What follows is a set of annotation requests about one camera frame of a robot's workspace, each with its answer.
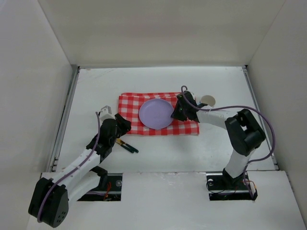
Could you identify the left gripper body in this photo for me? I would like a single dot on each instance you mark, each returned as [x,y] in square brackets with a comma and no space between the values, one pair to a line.
[120,123]

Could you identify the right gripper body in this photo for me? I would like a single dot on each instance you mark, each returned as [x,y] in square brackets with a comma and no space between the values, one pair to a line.
[181,110]

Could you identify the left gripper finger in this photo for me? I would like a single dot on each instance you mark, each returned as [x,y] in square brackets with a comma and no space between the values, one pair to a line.
[120,120]
[125,129]

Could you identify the blue mug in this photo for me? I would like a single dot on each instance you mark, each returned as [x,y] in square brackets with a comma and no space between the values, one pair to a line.
[209,100]

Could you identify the purple plate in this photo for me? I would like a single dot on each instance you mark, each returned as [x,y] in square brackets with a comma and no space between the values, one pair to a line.
[156,113]

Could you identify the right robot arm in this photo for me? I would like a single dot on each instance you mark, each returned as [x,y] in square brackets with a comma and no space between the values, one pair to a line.
[244,132]

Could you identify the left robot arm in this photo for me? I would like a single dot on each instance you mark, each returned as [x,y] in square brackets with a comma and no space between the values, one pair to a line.
[53,196]

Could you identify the gold fork green handle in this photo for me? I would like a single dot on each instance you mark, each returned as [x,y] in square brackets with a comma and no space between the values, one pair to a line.
[120,142]

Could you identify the gold knife green handle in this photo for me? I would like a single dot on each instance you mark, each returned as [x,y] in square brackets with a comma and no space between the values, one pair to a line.
[130,148]

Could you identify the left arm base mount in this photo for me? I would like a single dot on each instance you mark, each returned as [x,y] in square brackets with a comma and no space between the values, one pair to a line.
[109,191]

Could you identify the left aluminium rail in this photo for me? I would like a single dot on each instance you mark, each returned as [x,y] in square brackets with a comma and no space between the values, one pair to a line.
[54,154]

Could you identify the aluminium rail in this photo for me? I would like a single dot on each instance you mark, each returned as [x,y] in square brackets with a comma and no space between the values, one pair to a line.
[54,154]
[265,124]

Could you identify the right aluminium rail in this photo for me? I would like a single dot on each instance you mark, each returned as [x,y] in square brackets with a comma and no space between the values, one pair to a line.
[265,124]

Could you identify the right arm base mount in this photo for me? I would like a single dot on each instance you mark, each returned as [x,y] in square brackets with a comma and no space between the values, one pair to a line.
[222,187]

